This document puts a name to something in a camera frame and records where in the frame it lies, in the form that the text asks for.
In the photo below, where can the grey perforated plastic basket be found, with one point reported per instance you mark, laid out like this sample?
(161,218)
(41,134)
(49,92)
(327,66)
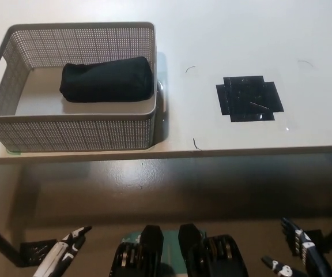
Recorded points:
(68,132)

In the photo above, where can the black fabric pencil case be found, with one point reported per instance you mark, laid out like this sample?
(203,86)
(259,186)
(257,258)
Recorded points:
(105,80)

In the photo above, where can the robot right hand white black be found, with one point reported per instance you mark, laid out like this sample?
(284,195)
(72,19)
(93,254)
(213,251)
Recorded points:
(307,259)

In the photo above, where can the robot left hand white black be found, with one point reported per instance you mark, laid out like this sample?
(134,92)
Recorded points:
(60,251)

